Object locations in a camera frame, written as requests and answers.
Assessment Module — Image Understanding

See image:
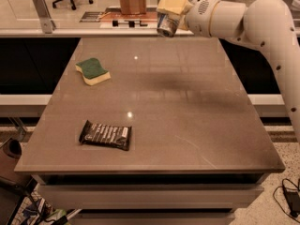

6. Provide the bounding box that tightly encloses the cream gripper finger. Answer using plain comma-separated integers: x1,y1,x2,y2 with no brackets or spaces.
178,15,189,31
157,0,193,15

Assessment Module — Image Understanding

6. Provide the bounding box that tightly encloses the silver blue redbull can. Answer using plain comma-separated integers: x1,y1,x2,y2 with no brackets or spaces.
157,13,181,38

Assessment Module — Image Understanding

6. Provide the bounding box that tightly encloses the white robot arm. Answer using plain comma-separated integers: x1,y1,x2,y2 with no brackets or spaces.
157,0,300,141

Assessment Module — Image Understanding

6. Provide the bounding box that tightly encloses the brown cardboard box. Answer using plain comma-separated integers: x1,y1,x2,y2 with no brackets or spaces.
119,0,146,15

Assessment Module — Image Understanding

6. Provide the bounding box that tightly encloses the green yellow sponge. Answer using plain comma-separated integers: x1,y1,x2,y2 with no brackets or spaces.
75,58,111,86

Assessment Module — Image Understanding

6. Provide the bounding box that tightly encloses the black snack bar wrapper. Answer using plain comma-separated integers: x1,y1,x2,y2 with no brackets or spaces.
79,120,131,151

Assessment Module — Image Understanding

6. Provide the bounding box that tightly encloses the upper grey drawer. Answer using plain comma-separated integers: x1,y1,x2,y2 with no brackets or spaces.
37,184,263,209

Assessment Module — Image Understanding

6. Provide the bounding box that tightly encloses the brown bin at left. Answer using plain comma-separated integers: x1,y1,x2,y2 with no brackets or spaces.
0,139,31,186

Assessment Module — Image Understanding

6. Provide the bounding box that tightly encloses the left metal glass post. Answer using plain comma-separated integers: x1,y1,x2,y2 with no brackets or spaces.
32,0,55,34

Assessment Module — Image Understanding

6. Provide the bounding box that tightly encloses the black power adapter with cable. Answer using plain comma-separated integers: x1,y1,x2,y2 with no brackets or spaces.
273,178,300,222

